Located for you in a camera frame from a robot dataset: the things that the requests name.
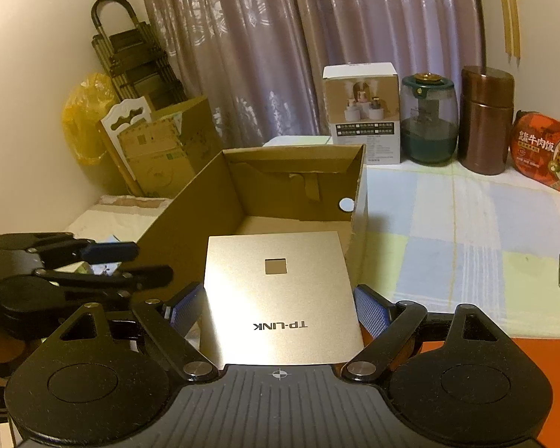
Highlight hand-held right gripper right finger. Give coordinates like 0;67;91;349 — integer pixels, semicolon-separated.
342;284;512;382

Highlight green glass jar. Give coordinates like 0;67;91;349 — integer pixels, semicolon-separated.
399;72;459;165

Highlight brown printed cardboard box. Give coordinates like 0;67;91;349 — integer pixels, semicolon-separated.
116;96;225;197

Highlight yellow plastic bag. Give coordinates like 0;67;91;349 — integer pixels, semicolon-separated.
61;72;123;166

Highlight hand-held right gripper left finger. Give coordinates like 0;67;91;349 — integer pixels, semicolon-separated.
58;282;218;383

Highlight white carved chair back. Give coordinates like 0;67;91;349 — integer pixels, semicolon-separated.
97;94;153;197

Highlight red oval food package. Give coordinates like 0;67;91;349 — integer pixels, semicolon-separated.
509;109;560;197

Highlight brown metal thermos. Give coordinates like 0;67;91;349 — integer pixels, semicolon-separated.
458;65;515;176

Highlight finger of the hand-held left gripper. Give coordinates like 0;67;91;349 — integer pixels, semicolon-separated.
28;265;175;300
0;230;141;265

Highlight pink patterned curtain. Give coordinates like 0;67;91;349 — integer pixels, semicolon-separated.
134;0;487;151

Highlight dark folding rack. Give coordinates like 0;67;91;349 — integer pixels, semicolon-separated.
90;0;188;106

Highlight checkered pastel cloth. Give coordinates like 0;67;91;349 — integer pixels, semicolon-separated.
261;134;560;342

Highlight wooden wall strips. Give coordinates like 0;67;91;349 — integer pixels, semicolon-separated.
500;0;523;67

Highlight gold white plug adapter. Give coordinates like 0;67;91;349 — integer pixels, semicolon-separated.
200;233;365;368

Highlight white cloth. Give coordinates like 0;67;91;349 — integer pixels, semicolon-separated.
64;194;169;244

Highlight white product box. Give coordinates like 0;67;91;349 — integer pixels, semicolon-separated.
321;63;400;165

